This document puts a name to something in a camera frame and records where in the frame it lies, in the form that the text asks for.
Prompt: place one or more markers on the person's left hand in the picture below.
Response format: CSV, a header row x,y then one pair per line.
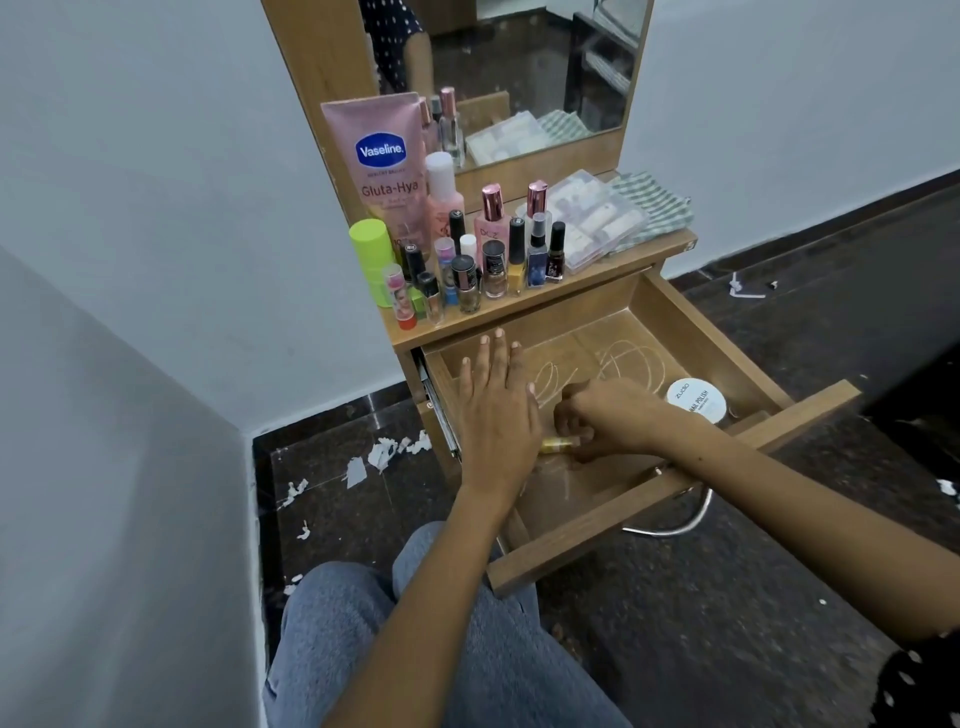
x,y
495,427

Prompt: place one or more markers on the white capped nail polish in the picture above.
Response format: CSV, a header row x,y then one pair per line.
x,y
468,246

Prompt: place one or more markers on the person's right forearm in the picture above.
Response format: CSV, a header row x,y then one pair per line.
x,y
810,517

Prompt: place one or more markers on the blue nail polish bottle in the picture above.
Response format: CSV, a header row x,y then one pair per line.
x,y
538,259

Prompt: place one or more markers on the wooden drawer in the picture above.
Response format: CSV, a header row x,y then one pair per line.
x,y
810,416

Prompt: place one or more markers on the pink perfume bottle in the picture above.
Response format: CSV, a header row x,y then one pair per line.
x,y
491,225

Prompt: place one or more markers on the pink Vaseline lotion tube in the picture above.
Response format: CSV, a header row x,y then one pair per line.
x,y
375,165

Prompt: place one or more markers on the crumpled white paper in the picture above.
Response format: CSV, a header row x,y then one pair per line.
x,y
949,487

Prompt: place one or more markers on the torn white paper pile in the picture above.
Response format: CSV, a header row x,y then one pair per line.
x,y
381,454

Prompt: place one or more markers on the navy dotted sleeve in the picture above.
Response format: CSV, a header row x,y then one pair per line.
x,y
922,690

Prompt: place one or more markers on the clear perfume bottle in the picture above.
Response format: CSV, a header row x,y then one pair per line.
x,y
537,196

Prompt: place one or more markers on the small dark nail polish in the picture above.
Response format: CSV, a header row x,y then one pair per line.
x,y
431,300

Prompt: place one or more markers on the white round jar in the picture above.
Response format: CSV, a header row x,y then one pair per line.
x,y
697,401

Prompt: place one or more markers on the green checked cloth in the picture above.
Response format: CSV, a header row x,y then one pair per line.
x,y
664,206

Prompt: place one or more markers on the person's grey jeans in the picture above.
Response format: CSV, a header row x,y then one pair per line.
x,y
337,645

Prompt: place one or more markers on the maroon nail polish bottle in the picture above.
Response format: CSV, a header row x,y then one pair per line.
x,y
556,259

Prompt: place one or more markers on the yellow nail polish bottle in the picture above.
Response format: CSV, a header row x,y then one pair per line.
x,y
517,259

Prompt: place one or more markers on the gold nail polish bottle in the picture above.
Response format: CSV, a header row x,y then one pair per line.
x,y
457,225

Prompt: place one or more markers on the metal drawer rail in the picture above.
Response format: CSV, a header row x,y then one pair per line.
x,y
442,416

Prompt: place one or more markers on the dressing table mirror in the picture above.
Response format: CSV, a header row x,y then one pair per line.
x,y
525,60

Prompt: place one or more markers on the white paper scrap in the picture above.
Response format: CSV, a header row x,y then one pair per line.
x,y
292,493
292,585
304,531

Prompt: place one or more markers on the wooden dressing table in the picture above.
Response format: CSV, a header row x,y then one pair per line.
x,y
322,60

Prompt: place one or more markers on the person's right hand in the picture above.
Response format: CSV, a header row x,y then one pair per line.
x,y
619,420

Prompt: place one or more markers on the pink bottle with white cap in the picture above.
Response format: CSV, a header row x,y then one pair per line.
x,y
442,195

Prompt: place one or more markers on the green cylindrical stick container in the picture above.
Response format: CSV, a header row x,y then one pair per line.
x,y
371,247

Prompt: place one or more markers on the clear box of mini bottles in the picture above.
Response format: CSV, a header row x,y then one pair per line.
x,y
592,217

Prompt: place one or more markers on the glitter capped nail polish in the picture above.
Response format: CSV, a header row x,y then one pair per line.
x,y
465,289

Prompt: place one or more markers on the person's left forearm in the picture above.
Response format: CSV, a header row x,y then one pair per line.
x,y
427,615

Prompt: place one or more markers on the yellow lip balm stick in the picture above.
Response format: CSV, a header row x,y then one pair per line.
x,y
559,445

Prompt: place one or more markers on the nude nail polish bottle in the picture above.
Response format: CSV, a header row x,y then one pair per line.
x,y
494,274

